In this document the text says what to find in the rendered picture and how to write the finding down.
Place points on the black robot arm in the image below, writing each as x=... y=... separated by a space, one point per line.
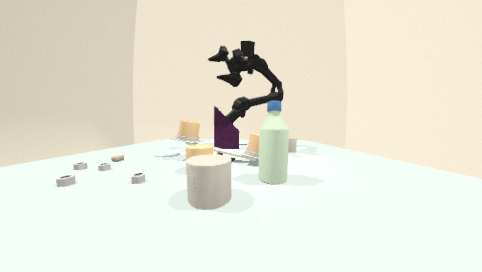
x=241 y=104

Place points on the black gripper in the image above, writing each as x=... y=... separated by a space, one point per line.
x=233 y=78

